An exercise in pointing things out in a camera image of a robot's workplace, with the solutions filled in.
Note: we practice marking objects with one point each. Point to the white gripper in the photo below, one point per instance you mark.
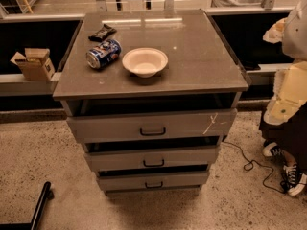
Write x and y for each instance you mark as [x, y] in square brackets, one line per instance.
[295, 37]

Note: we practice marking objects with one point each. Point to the grey top drawer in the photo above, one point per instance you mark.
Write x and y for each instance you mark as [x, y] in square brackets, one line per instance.
[147, 126]

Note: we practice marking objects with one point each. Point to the grey drawer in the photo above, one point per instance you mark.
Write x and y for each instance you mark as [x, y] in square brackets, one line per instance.
[150, 158]
[154, 181]
[147, 126]

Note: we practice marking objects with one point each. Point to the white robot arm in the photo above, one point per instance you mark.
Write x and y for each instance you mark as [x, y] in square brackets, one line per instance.
[294, 41]

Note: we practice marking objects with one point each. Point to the grey drawer cabinet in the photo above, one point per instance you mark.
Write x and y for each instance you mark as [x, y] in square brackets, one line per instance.
[200, 75]

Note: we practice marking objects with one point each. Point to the grey middle drawer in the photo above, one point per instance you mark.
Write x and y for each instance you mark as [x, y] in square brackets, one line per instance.
[150, 158]

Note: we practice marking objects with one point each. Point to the grey bottom drawer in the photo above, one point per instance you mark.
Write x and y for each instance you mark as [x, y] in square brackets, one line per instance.
[154, 181]

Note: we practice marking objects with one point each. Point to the black white sneaker left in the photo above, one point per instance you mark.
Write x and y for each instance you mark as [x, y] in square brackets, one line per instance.
[271, 149]

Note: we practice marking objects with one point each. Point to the black white sneaker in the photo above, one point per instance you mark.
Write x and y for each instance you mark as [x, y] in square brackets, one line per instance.
[296, 180]
[271, 149]

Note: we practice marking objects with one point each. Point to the white paper bowl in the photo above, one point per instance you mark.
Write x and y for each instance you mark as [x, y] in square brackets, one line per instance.
[145, 62]

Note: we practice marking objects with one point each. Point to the black white sneaker right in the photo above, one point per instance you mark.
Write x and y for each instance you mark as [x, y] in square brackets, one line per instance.
[296, 180]

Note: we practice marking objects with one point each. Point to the blue soda can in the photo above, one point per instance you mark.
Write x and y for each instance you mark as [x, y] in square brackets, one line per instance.
[103, 54]

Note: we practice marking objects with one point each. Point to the black snack wrapper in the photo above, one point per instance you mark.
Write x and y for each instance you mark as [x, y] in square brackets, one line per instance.
[102, 34]

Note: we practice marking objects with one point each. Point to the small cardboard box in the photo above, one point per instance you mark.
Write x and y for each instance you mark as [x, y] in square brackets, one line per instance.
[35, 64]

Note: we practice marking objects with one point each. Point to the black metal stand leg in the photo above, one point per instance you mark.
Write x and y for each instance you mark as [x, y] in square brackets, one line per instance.
[45, 195]

